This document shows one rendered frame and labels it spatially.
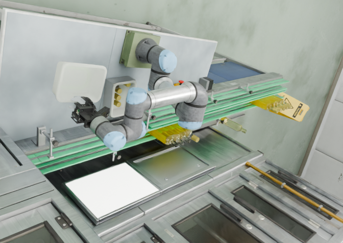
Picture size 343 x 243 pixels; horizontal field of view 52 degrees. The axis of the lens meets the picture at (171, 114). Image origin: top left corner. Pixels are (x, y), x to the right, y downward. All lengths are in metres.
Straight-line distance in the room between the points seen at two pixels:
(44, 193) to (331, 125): 7.21
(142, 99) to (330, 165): 7.24
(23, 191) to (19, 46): 0.73
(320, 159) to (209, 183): 6.36
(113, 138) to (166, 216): 0.71
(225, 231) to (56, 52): 1.26
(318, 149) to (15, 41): 7.31
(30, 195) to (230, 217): 1.09
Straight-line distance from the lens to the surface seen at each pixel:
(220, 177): 2.26
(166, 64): 1.95
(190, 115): 1.65
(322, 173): 8.50
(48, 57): 1.89
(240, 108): 3.05
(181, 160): 2.29
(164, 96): 1.44
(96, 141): 2.05
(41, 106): 1.98
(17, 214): 1.33
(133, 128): 1.40
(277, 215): 2.17
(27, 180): 1.44
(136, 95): 1.34
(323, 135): 8.22
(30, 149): 1.92
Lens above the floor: 2.36
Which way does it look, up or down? 37 degrees down
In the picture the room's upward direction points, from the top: 121 degrees clockwise
